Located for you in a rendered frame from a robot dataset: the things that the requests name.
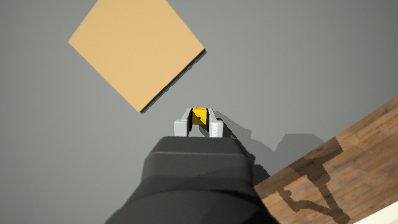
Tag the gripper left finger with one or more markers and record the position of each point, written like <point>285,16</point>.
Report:
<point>183,126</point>

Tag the tan flat mat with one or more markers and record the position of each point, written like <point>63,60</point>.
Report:
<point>138,46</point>

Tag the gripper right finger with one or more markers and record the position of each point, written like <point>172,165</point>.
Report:
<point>214,126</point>

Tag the yellow die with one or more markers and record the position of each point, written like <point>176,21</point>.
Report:
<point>199,116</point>

